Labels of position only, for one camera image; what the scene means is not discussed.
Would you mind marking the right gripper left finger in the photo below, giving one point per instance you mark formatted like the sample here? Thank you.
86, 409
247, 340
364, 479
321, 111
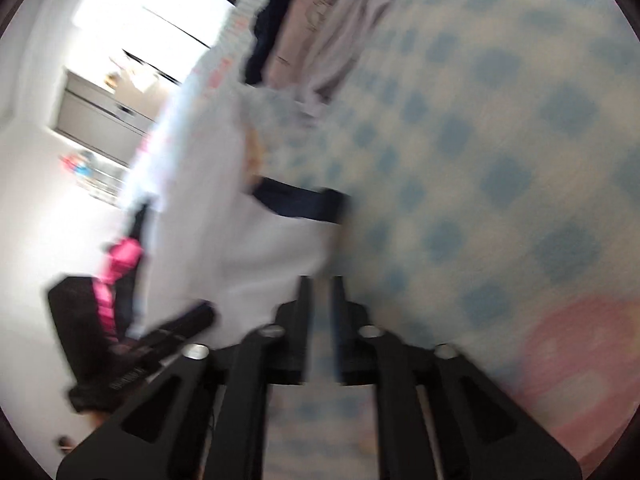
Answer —
203, 416

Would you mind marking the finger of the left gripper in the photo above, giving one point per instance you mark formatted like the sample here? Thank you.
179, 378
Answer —
167, 338

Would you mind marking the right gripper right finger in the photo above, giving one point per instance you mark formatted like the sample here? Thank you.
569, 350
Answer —
437, 416

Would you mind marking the light grey navy-trimmed t-shirt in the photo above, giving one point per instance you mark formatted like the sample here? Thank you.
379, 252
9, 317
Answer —
218, 228

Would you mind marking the white folded clothes stack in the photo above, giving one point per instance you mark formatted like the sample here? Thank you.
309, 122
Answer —
317, 46

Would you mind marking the black garment pile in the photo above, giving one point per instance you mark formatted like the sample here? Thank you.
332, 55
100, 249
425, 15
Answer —
131, 257

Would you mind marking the pink garment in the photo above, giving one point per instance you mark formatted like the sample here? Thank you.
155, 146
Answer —
102, 285

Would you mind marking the white shelf with trinkets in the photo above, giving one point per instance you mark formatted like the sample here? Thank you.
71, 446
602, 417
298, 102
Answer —
102, 180

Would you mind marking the red blue plush toy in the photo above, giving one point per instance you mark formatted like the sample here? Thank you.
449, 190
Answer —
78, 163

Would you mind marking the white wardrobe door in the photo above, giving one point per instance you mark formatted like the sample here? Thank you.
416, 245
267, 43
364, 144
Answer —
93, 118

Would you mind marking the blue checkered cartoon blanket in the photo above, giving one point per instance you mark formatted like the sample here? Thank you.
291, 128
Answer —
492, 151

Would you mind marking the navy folded garment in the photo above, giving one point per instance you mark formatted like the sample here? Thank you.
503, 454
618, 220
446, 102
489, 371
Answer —
266, 28

